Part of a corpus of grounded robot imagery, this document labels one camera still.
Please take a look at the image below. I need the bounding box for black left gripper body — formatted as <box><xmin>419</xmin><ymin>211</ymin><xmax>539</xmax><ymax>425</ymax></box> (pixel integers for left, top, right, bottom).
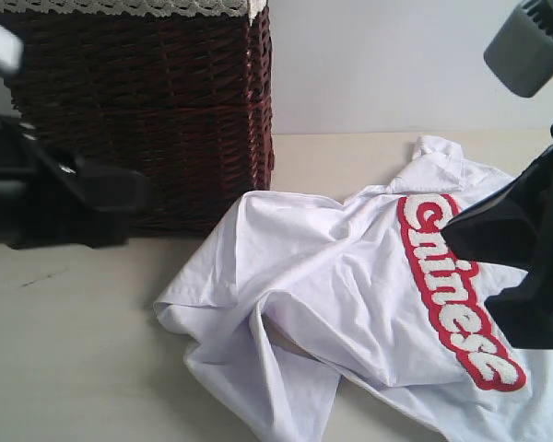
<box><xmin>0</xmin><ymin>115</ymin><xmax>65</xmax><ymax>244</ymax></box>

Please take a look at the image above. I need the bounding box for white t-shirt red print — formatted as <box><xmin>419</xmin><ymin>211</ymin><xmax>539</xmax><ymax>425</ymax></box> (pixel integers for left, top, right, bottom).
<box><xmin>154</xmin><ymin>135</ymin><xmax>553</xmax><ymax>441</ymax></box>

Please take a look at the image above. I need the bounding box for dark brown wicker basket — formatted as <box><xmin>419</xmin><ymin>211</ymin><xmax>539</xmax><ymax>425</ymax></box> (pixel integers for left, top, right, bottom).
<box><xmin>0</xmin><ymin>11</ymin><xmax>274</xmax><ymax>237</ymax></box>

